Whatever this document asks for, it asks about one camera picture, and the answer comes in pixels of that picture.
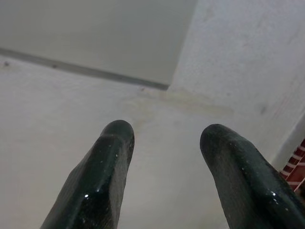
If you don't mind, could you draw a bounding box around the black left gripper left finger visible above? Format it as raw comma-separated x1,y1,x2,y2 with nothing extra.
39,119,135,229

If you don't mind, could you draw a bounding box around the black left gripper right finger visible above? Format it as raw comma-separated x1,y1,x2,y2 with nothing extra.
199,123,305,229

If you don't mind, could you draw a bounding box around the red tiled pillar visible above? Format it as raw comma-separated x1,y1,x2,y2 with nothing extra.
280,137,305,193

